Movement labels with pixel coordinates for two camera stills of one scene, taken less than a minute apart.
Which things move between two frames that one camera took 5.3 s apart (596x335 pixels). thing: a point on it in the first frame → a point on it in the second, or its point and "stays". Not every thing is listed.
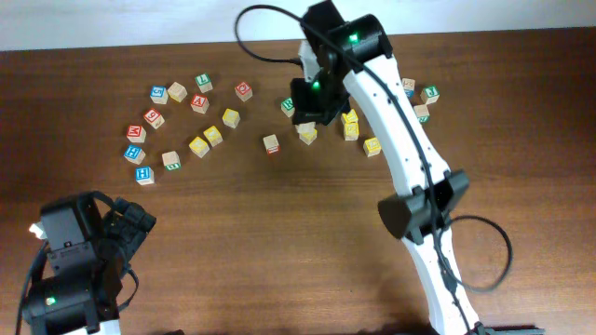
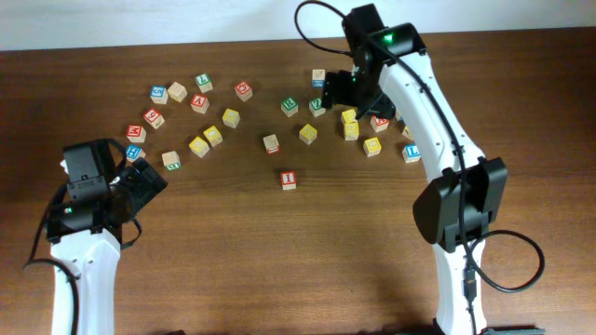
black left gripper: [132, 233] → [147, 183]
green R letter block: [288, 106] stays
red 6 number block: [155, 118] stays
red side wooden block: [272, 144] stays
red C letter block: [244, 91] stays
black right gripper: [305, 110] → [381, 108]
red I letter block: [306, 129] → [288, 180]
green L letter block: [204, 83] stays
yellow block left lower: [199, 146] stays
